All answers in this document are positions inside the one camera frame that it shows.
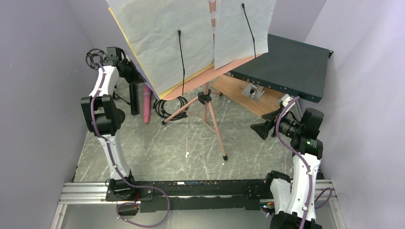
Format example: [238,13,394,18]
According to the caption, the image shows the silver metal bracket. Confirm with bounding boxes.
[242,83,265,102]

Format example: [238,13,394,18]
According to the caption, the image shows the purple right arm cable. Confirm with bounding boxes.
[275,96,333,229]

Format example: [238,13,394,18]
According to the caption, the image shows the dark teal rack unit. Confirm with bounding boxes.
[229,34,334,103]

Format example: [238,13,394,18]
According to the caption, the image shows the black tripod mic stand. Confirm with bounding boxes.
[85,48,131,106]

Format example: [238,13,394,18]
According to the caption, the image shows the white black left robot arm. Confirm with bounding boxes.
[80,46,144,200]

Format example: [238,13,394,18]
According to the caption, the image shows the white paper sheet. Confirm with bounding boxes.
[214,0,276,69]

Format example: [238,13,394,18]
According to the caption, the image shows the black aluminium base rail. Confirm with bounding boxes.
[50,178,345,229]

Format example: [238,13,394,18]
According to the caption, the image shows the coiled black cable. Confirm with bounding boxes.
[152,95,189,121]

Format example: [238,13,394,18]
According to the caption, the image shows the grey paper sheet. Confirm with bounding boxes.
[108,0,214,98]

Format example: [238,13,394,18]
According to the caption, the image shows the wooden board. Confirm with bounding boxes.
[211,75,284,117]

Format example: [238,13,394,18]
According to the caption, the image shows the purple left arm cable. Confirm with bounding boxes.
[90,62,171,228]

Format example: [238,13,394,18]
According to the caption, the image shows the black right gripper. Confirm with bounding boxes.
[251,107,303,140]

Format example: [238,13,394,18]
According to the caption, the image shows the pink tripod music stand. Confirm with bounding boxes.
[162,3,257,161]

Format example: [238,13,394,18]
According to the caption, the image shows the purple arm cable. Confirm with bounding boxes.
[275,96,333,229]
[90,62,171,228]

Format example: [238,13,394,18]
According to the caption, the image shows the pink small microphone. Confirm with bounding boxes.
[143,84,152,124]

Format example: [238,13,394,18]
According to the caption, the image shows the black silver handheld microphone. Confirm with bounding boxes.
[129,83,139,115]

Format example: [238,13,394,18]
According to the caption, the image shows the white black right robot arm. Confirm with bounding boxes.
[250,108,324,229]

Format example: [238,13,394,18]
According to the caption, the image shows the blue sheet music page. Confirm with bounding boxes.
[131,59,160,101]

